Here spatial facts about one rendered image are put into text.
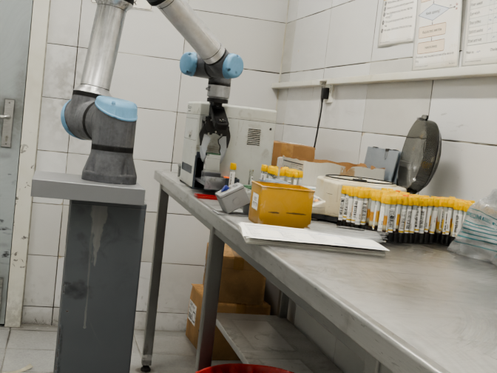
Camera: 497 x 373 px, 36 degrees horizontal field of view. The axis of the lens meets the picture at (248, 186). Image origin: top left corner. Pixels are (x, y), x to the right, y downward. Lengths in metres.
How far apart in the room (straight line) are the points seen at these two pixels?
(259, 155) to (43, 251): 1.62
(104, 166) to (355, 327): 1.17
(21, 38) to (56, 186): 1.92
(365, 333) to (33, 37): 3.02
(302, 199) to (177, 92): 2.16
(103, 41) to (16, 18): 1.64
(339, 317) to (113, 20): 1.37
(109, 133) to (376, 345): 1.26
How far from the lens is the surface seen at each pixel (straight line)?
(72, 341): 2.17
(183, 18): 2.29
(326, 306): 1.21
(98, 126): 2.14
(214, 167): 2.55
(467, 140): 2.24
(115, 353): 2.18
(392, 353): 0.99
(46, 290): 4.03
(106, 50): 2.27
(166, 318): 4.11
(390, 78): 2.66
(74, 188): 2.02
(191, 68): 2.47
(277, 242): 1.60
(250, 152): 2.69
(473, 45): 2.27
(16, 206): 3.90
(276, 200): 1.87
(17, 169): 3.88
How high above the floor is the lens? 1.12
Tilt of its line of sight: 5 degrees down
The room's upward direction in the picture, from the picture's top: 6 degrees clockwise
